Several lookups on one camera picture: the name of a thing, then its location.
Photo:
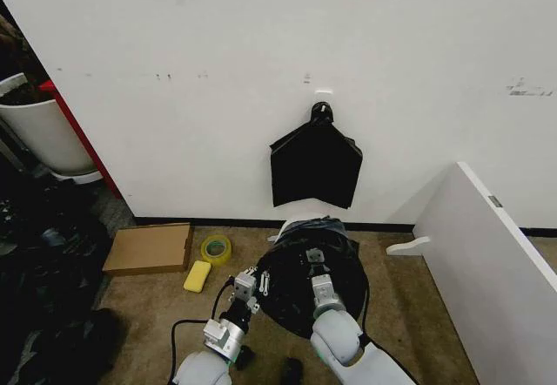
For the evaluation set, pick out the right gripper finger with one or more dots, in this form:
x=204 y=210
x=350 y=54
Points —
x=313 y=268
x=325 y=267

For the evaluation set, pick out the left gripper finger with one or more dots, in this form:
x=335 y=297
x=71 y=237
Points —
x=263 y=284
x=250 y=271

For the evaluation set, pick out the black garbage bag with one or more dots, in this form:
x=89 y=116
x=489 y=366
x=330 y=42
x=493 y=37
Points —
x=287 y=280
x=314 y=171

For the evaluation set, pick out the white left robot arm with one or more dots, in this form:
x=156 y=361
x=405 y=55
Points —
x=204 y=365

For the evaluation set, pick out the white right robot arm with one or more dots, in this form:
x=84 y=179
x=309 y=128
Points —
x=337 y=330

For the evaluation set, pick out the white trash bin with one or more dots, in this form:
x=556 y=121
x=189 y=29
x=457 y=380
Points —
x=299 y=220

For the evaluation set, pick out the folded black garbage bag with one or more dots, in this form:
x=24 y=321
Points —
x=314 y=171

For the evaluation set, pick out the yellow-green tape roll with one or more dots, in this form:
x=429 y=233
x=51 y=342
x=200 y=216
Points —
x=216 y=251

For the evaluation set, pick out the yellow sponge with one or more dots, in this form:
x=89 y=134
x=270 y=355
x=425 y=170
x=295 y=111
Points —
x=197 y=276

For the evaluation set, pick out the white panel foot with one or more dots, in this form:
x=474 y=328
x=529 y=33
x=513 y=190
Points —
x=407 y=245

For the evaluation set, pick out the flat brown cardboard box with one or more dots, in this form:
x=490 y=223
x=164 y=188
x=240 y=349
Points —
x=148 y=250

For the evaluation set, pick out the white board panel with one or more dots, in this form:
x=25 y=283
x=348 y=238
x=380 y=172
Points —
x=487 y=263

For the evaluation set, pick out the pile of black bags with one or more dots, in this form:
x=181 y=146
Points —
x=48 y=280

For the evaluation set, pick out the white pot saucer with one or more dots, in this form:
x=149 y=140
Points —
x=80 y=177

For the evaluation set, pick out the white planter pot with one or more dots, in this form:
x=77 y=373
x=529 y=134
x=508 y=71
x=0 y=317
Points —
x=48 y=137

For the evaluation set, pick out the dark potted plant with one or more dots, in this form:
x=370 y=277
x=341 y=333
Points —
x=17 y=58

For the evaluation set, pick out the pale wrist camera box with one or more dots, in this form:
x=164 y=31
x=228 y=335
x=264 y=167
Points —
x=243 y=289
x=314 y=255

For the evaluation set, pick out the white wall hook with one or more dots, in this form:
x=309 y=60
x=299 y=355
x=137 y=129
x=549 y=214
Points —
x=324 y=92

